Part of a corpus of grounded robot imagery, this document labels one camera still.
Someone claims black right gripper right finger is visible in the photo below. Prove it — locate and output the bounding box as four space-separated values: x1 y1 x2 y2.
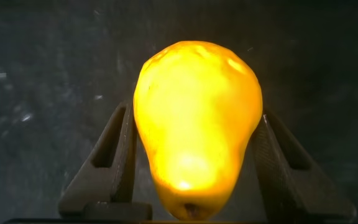
249 108 357 224

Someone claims yellow toy pear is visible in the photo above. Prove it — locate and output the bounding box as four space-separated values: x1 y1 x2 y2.
132 40 264 221

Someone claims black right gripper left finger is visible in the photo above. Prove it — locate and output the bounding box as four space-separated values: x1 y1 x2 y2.
57 101 154 221

